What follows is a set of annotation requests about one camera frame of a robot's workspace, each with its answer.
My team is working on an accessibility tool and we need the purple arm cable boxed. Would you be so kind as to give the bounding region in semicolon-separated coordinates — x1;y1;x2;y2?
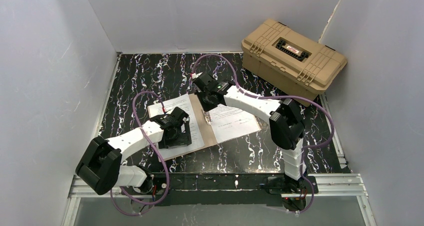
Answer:
109;91;171;217
189;54;336;216

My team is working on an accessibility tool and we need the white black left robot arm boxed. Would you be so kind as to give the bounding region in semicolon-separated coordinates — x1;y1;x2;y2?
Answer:
75;107;192;195

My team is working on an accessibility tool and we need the silver folder clip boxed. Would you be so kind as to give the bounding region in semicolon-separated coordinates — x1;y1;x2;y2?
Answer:
203;111;213;125

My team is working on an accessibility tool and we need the beige paper folder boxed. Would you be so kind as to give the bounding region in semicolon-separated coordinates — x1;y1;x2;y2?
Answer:
147;93;263;162

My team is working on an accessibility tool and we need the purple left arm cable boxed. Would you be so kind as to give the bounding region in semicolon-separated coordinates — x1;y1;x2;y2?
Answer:
109;91;171;217

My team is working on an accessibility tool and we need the tan plastic toolbox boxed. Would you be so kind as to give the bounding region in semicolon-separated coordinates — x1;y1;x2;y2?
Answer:
241;19;348;107

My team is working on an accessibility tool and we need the printed white paper sheet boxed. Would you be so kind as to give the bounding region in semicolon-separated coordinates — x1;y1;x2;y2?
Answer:
147;94;205;160

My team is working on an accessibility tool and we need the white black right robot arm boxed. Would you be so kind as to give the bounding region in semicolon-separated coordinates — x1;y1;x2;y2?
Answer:
191;72;315;196

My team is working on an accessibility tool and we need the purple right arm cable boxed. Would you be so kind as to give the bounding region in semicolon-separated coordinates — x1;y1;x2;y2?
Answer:
189;54;336;216

